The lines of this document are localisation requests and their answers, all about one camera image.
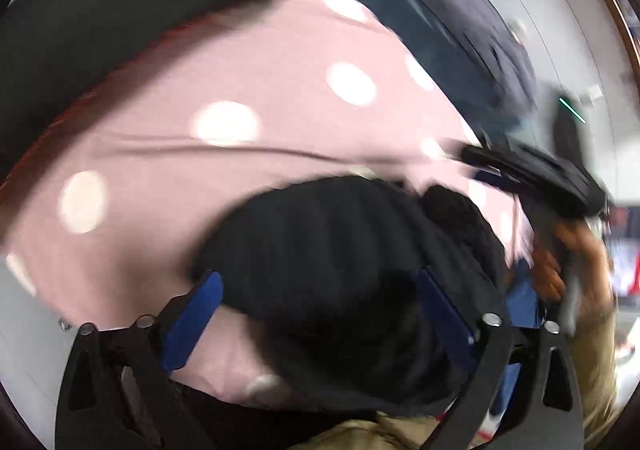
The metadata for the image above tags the black quilted jacket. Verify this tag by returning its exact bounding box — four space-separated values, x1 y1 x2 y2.
192 176 508 415

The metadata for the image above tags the beige right sleeve forearm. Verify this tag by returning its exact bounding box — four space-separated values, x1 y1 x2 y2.
567 301 620 449

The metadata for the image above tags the person's right hand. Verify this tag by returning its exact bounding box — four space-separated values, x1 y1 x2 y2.
532 220 614 320

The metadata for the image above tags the pink polka dot bedsheet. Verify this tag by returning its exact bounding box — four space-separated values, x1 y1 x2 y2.
1 0 520 409

